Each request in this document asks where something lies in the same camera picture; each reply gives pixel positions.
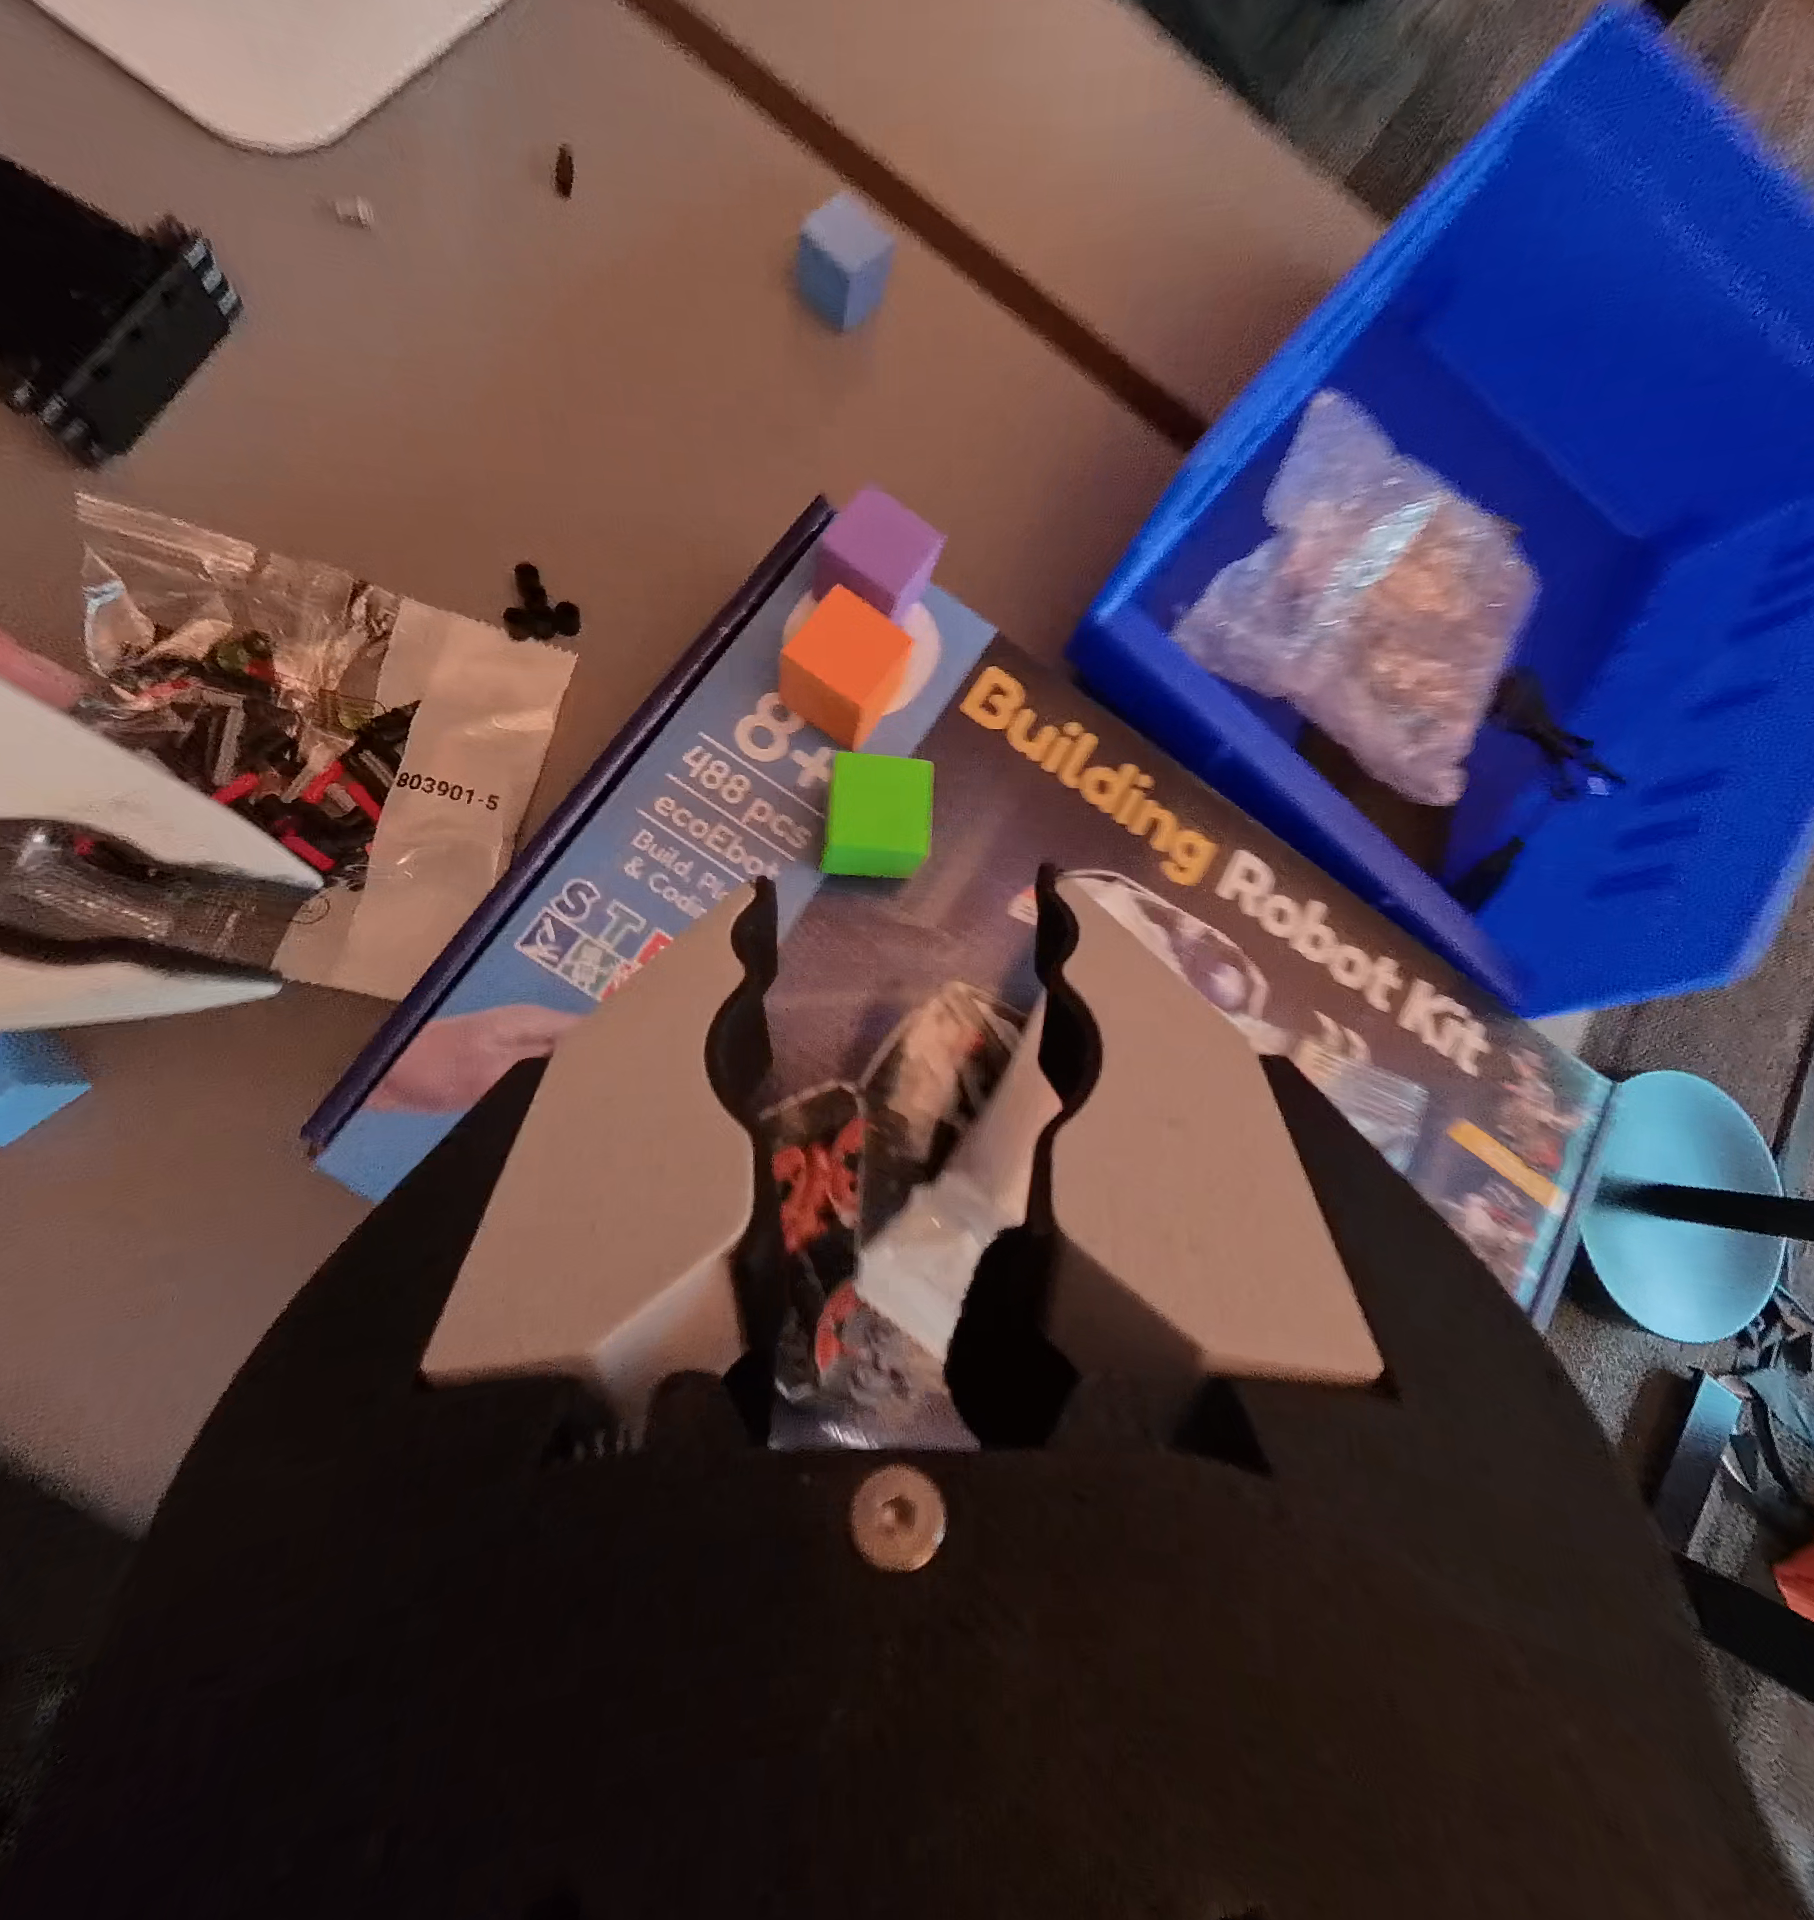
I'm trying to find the white book stand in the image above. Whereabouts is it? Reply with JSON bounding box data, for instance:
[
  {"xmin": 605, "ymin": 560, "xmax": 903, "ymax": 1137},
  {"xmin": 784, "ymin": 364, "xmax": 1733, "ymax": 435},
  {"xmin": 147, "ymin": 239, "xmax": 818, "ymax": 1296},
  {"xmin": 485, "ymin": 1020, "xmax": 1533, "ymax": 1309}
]
[{"xmin": 32, "ymin": 0, "xmax": 515, "ymax": 155}]

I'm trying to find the silver plastic parts bag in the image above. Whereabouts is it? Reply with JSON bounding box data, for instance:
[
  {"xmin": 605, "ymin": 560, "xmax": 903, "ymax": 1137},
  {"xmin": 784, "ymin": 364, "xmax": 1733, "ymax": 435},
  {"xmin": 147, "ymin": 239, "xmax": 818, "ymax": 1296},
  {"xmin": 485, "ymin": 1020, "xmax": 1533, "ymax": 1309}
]
[{"xmin": 72, "ymin": 497, "xmax": 581, "ymax": 999}]

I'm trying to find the bubble wrap bag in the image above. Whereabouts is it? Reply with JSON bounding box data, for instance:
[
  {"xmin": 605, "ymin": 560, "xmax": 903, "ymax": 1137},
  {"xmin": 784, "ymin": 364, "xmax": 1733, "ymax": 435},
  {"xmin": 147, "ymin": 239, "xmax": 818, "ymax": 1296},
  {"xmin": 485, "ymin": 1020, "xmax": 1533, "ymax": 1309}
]
[{"xmin": 1176, "ymin": 391, "xmax": 1540, "ymax": 807}]

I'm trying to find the green foam cube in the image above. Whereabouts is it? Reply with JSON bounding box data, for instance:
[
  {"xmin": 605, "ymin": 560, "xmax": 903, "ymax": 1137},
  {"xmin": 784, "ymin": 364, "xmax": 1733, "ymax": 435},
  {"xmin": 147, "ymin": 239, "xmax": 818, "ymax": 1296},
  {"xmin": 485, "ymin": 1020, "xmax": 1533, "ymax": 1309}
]
[{"xmin": 822, "ymin": 751, "xmax": 937, "ymax": 881}]

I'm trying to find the light blue foam cube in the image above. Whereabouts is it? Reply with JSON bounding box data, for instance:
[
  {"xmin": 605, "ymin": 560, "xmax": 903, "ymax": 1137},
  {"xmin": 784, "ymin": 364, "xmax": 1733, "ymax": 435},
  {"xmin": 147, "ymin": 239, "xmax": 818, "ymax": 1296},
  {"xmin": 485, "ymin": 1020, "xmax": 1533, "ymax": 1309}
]
[{"xmin": 795, "ymin": 190, "xmax": 902, "ymax": 337}]

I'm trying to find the blue plastic bin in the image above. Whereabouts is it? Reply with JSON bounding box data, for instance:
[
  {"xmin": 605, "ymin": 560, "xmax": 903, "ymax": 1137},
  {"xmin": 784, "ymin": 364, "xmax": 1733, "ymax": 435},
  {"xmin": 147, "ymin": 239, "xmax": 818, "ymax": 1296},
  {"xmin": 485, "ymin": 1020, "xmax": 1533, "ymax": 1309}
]
[{"xmin": 1074, "ymin": 0, "xmax": 1814, "ymax": 1017}]

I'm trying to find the purple foam cube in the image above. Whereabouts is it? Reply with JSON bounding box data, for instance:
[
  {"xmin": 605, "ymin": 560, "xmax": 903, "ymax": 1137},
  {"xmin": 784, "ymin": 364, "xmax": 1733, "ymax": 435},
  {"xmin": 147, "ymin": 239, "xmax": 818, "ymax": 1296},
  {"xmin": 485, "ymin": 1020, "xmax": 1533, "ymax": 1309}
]
[{"xmin": 822, "ymin": 491, "xmax": 945, "ymax": 623}]

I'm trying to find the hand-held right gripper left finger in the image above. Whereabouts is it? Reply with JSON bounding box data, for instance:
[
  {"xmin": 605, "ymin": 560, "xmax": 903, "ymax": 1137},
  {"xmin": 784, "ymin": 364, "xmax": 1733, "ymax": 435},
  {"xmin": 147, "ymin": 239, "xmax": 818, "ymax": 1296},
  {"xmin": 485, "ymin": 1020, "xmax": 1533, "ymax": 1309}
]
[{"xmin": 425, "ymin": 881, "xmax": 792, "ymax": 1436}]

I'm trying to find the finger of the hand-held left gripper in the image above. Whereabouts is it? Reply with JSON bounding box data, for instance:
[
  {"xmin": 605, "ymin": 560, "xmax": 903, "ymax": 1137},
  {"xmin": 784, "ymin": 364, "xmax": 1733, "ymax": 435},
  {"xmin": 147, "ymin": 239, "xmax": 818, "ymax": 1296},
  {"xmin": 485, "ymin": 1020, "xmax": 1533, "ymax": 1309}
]
[
  {"xmin": 0, "ymin": 647, "xmax": 322, "ymax": 890},
  {"xmin": 0, "ymin": 930, "xmax": 282, "ymax": 1039}
]

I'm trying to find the pale blue round stand base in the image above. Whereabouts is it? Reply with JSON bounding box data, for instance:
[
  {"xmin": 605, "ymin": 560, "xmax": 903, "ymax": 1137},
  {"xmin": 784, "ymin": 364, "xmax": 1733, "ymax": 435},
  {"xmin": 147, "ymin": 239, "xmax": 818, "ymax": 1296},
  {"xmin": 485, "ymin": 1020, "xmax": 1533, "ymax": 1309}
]
[{"xmin": 1567, "ymin": 1073, "xmax": 1783, "ymax": 1347}]

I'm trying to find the blue robot kit box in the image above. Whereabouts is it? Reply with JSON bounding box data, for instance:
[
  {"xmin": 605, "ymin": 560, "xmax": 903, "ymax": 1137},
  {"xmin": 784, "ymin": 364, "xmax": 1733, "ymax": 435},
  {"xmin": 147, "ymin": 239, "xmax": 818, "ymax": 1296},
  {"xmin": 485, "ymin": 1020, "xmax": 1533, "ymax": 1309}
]
[{"xmin": 302, "ymin": 497, "xmax": 1613, "ymax": 1447}]

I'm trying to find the orange foam cube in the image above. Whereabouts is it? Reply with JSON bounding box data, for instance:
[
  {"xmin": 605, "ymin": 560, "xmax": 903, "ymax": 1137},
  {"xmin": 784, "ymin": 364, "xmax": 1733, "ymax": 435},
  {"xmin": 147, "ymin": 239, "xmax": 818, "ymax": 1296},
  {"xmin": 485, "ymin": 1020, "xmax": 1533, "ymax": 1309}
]
[{"xmin": 777, "ymin": 586, "xmax": 916, "ymax": 751}]

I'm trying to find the black cable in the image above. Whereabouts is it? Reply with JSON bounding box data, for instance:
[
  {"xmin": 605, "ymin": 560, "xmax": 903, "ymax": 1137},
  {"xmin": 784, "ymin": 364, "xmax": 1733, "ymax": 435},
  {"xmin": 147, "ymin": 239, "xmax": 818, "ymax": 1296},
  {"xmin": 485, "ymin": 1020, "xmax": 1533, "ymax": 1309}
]
[{"xmin": 1464, "ymin": 677, "xmax": 1613, "ymax": 904}]

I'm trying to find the grey desk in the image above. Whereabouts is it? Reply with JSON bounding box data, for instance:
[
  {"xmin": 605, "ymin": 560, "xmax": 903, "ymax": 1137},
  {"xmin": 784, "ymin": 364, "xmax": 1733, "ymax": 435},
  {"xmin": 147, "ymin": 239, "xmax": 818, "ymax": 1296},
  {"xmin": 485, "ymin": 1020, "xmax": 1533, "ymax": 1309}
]
[{"xmin": 0, "ymin": 0, "xmax": 1392, "ymax": 1505}]

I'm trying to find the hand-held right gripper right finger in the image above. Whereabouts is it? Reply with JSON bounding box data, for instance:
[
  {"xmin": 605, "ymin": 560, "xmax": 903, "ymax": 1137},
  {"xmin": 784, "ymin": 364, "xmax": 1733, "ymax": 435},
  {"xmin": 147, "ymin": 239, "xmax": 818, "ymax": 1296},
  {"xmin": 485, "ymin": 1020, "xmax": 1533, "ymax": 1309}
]
[{"xmin": 948, "ymin": 864, "xmax": 1392, "ymax": 1444}]

